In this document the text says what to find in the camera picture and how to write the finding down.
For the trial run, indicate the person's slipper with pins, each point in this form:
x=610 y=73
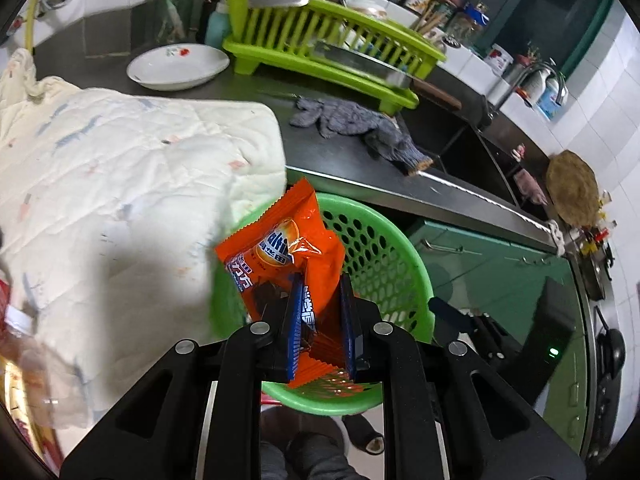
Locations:
x=365 y=435

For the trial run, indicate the green plastic dish rack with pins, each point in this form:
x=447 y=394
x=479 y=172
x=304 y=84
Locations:
x=300 y=30

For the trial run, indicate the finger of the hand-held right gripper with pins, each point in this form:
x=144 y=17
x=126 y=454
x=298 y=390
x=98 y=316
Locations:
x=447 y=309

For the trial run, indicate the black frying pan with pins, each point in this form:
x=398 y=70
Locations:
x=611 y=350

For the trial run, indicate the orange snack packet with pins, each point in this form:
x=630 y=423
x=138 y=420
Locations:
x=280 y=250

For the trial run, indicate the green plastic basket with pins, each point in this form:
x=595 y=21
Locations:
x=380 y=260

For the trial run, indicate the red yellow printed bag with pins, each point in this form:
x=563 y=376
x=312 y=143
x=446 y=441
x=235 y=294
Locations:
x=20 y=410

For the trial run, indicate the green glass utensil jar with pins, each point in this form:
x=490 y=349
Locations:
x=175 y=10

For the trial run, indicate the steel sink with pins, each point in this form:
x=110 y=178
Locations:
x=470 y=160

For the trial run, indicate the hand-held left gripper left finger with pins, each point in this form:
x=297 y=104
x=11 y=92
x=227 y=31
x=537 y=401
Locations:
x=295 y=332

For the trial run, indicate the green cabinet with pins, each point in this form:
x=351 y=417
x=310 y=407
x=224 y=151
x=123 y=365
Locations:
x=490 y=270

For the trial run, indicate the cream quilted cloth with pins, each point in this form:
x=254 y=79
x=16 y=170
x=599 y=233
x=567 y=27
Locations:
x=125 y=185

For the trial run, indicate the white flower-print shallow bowl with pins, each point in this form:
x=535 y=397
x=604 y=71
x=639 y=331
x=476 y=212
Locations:
x=175 y=65

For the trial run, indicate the grey rag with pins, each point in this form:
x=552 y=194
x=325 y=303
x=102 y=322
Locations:
x=350 y=120

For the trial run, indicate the chrome sink faucet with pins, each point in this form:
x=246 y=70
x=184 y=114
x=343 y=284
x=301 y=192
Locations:
x=537 y=70

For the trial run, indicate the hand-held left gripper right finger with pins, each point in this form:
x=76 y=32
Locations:
x=348 y=332

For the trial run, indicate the teal dish soap bottle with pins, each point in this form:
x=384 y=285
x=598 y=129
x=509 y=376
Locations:
x=217 y=27

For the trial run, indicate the blue lid jar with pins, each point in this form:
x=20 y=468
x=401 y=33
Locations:
x=470 y=25

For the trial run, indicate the pink rubber glove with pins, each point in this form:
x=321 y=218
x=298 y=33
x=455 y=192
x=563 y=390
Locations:
x=530 y=185

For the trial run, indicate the blue and white bottle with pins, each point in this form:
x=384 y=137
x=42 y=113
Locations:
x=550 y=100

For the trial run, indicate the round woven straw mat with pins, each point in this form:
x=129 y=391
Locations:
x=572 y=187

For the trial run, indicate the white tin with red print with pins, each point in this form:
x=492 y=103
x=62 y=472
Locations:
x=499 y=60

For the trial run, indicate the person's leg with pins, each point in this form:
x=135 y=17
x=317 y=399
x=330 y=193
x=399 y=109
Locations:
x=310 y=455

